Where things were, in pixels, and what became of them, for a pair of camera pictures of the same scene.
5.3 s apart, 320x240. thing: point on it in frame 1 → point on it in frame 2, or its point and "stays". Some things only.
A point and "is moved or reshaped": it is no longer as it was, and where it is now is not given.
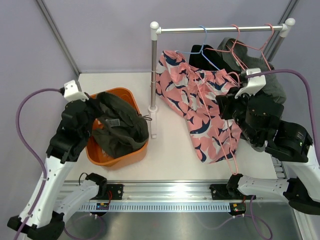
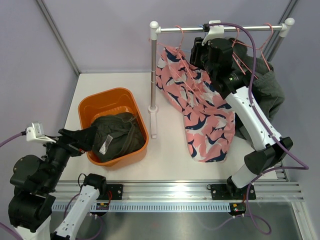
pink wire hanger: (223, 145) → (179, 49)
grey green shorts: (236, 49) stays
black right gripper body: (234, 108) → (200, 53)
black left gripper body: (94, 110) → (64, 149)
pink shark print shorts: (193, 95) is moved or reshaped
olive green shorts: (121, 128) is moved or reshaped
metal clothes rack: (285, 28) stays
